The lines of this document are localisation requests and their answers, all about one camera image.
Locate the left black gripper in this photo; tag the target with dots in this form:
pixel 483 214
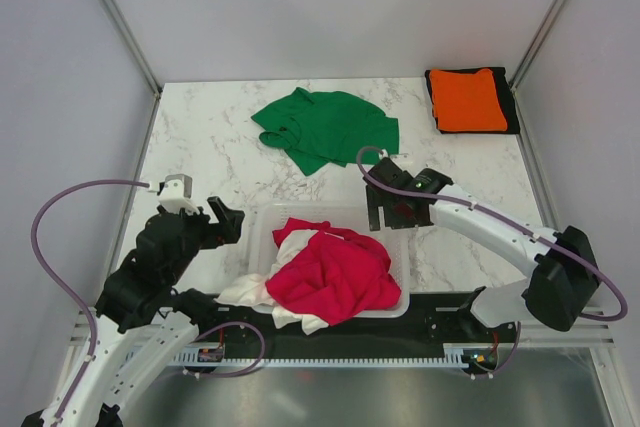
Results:
pixel 226 230

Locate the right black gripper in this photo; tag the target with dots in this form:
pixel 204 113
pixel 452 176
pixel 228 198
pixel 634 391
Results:
pixel 373 203

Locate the green t shirt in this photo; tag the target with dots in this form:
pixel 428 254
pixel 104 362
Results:
pixel 318 128

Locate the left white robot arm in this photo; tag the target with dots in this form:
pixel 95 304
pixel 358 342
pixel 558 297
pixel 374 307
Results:
pixel 139 322

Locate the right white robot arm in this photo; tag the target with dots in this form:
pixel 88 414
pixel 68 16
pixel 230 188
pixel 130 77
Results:
pixel 556 286

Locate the white t shirt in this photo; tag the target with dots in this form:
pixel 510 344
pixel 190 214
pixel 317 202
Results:
pixel 258 290

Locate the red t shirt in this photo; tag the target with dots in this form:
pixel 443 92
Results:
pixel 341 273

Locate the folded orange t shirt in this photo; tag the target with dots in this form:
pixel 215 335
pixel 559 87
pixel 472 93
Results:
pixel 466 102

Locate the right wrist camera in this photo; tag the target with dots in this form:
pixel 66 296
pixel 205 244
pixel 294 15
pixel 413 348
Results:
pixel 403 160

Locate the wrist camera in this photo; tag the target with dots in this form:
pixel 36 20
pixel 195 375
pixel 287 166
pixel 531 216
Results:
pixel 174 194
pixel 403 160

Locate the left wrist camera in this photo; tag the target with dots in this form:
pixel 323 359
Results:
pixel 174 194

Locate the white slotted cable duct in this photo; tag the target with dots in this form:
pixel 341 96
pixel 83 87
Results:
pixel 456 358

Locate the aluminium extrusion rail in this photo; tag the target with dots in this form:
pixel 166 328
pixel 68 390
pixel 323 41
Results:
pixel 595 327

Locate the right aluminium frame post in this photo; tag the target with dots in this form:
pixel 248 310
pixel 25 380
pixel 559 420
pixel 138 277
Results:
pixel 549 20

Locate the aluminium frame post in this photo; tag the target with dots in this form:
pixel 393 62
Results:
pixel 549 20
pixel 124 31

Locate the left aluminium frame post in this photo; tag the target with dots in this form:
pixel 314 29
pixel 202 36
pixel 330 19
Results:
pixel 124 31

